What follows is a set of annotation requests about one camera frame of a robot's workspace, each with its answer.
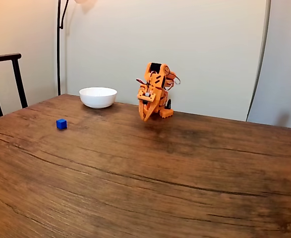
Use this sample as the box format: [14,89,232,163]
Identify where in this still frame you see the orange gripper camera mount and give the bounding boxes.
[136,88,159,103]

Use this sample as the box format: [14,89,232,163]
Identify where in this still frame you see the black chair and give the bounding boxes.
[0,53,29,117]

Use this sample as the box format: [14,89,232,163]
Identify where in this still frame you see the white bowl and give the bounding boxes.
[79,86,118,109]

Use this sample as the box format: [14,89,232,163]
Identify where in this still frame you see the black floor lamp pole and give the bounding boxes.
[57,0,70,96]

